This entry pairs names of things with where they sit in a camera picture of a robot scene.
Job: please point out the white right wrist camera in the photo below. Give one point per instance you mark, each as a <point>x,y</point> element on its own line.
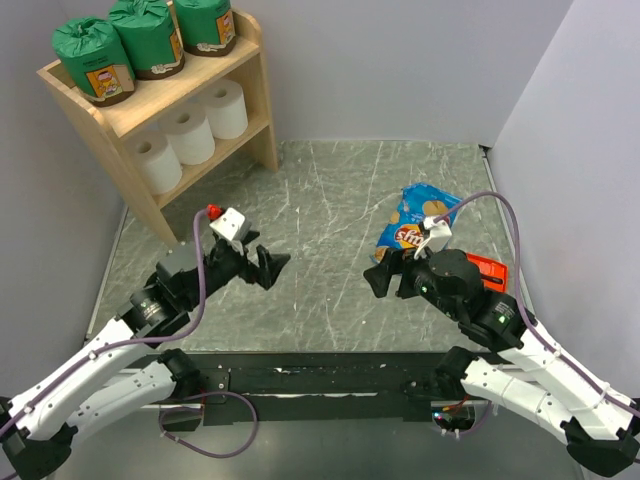
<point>435,236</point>

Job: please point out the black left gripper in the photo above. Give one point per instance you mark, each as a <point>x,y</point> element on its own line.
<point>269,264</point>

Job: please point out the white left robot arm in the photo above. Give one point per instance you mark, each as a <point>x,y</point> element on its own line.
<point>40,427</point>

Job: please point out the orange tool package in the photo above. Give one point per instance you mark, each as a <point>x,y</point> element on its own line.
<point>494,274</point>

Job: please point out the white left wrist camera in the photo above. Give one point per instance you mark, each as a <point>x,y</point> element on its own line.
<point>229,225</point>

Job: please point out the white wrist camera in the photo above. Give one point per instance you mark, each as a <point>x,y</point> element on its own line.
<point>229,225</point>
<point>435,236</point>

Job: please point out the blue Lays chips bag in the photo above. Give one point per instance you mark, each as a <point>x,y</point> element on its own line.
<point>419,200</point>

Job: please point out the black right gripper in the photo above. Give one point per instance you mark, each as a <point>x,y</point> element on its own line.
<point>392,261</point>

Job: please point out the white roll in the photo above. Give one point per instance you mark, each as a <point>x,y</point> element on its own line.
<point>225,109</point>
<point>156,161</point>
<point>187,129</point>

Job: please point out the wooden two-tier shelf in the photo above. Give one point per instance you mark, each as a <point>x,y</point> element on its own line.
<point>105,130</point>

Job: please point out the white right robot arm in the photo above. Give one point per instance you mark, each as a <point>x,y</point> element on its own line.
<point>598,426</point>

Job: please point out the green roll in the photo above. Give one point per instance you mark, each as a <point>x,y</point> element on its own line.
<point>206,26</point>
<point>150,38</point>
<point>92,52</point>

